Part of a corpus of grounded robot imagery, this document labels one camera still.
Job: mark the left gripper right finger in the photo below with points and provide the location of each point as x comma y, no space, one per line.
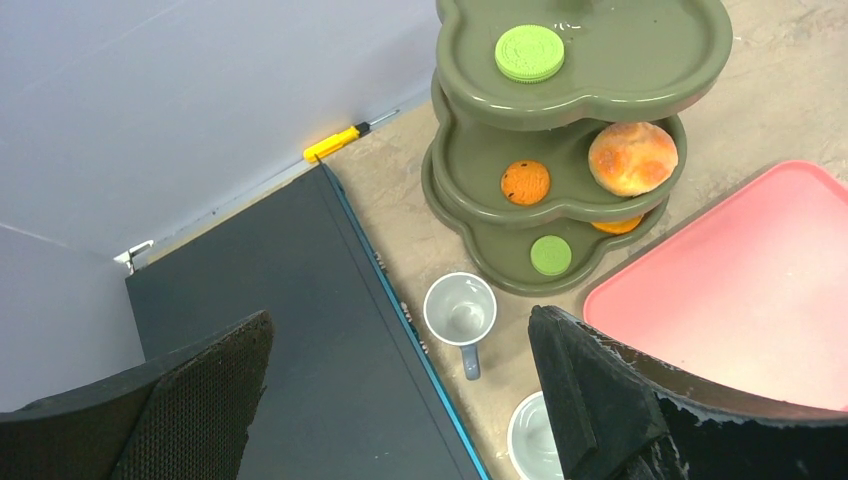
619,413

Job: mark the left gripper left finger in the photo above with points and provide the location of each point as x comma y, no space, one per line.
182,415

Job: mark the pink mug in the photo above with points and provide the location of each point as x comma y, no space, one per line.
530,442

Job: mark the green macaron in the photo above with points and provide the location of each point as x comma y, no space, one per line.
551,255
529,53

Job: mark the grey mug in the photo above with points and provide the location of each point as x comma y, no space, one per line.
460,309

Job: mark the pink serving tray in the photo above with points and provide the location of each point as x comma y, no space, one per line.
751,294

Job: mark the orange egg tart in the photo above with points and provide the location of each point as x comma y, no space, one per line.
618,227

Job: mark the chocolate chip cookie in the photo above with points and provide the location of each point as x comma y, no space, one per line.
525,182

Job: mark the round bread bun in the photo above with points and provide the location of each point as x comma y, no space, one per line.
631,159

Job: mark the green three-tier stand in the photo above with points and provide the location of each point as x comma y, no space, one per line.
625,62

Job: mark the dark blue flat box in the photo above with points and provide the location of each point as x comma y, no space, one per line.
349,393

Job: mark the yellow screwdriver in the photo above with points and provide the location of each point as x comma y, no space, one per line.
339,140

